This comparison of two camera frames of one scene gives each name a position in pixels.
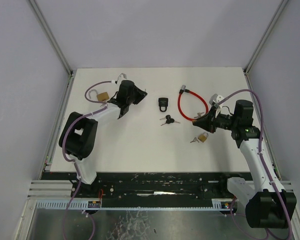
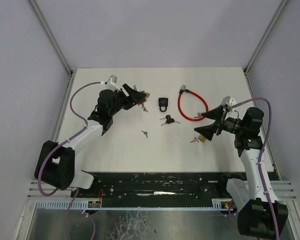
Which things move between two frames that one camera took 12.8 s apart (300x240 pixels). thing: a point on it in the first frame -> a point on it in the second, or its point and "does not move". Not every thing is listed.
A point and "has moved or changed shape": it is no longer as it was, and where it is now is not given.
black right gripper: x=212 y=120 -> x=220 y=122
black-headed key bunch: x=168 y=120 does not move
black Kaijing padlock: x=163 y=102 does not move
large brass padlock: x=101 y=97 has moved or changed shape
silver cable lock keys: x=198 y=115 does not move
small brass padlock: x=203 y=137 does not move
